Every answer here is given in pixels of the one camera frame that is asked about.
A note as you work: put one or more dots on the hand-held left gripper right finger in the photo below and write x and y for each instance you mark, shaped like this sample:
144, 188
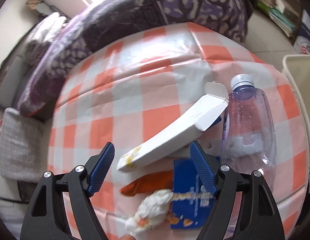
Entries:
202, 170

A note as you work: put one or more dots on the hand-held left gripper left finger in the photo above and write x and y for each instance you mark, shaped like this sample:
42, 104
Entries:
101, 170

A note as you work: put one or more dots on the long white carton box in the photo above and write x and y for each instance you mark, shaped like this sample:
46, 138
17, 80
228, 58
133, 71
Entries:
170, 137

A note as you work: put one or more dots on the blue biscuit box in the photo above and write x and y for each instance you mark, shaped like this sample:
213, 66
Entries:
189, 215

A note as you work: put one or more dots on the white foam piece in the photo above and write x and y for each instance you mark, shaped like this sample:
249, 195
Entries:
244, 150

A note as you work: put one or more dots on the orange snack wrapper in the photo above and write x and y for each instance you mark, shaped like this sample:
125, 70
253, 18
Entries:
150, 182

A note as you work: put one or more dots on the white tissue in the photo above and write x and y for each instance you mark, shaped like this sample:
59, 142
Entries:
152, 207

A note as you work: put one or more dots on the clear plastic bottle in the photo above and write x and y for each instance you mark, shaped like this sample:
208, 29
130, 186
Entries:
247, 110

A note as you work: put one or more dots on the cream plastic waste bin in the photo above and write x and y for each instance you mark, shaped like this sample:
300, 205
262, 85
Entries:
302, 85

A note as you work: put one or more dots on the black box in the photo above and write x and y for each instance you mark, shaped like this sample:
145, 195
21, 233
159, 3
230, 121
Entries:
23, 190

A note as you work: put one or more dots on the grey checked cushion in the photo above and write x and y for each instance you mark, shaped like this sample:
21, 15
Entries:
20, 142

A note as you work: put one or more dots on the orange checked tablecloth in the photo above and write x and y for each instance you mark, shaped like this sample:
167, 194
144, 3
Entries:
145, 80

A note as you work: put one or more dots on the stack of pillows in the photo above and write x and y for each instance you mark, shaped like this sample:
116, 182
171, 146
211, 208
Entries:
45, 37

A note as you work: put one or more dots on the blue white cardboard box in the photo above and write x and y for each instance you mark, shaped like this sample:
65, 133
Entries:
307, 42

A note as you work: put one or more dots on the black coat rack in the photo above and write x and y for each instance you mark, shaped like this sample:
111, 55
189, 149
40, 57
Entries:
55, 10

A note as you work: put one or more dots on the stack of papers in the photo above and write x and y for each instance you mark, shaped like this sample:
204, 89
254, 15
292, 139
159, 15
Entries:
277, 17

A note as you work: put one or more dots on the patterned bag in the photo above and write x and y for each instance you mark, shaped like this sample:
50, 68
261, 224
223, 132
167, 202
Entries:
35, 2

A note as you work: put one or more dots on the wooden bookshelf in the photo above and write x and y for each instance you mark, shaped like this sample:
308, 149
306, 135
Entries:
297, 12

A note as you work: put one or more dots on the white tissue box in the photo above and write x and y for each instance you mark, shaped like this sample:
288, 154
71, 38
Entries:
283, 3

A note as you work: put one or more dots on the dark wooden bed frame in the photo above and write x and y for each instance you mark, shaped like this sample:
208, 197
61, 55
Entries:
18, 80

